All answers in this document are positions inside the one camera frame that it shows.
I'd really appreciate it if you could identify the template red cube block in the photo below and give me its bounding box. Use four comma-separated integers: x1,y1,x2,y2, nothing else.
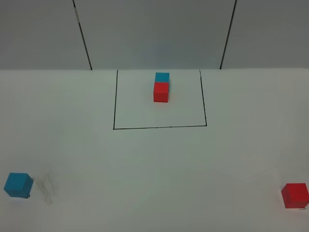
153,82,169,102

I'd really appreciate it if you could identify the template blue cube block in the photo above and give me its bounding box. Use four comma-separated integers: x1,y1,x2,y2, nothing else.
154,72,170,93

